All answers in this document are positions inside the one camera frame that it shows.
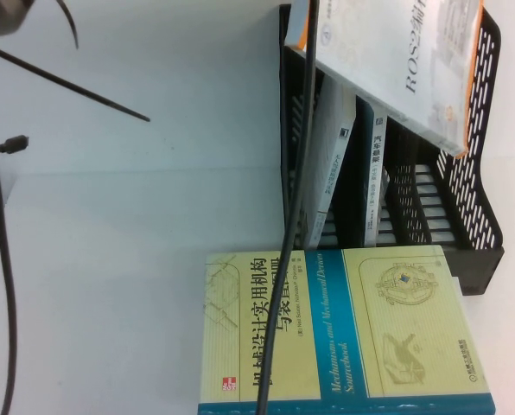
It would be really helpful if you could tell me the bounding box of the white orange ROS2 book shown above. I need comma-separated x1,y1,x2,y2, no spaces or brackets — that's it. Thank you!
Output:
284,0,486,160

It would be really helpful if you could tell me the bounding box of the black perforated book stand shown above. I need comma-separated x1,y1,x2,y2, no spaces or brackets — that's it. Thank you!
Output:
277,3,505,299

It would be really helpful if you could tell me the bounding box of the yellow teal mechanisms book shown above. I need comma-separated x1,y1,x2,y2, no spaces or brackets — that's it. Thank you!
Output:
196,245,496,415

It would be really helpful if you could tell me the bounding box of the thin cable with plug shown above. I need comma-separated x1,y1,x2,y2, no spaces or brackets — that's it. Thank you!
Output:
0,135,29,156

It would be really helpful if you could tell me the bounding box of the white paperback book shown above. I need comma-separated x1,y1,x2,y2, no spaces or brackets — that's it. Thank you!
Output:
302,77,357,250

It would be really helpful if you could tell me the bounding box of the dark teal book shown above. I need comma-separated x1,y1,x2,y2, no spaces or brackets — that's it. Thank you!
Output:
356,97,391,248

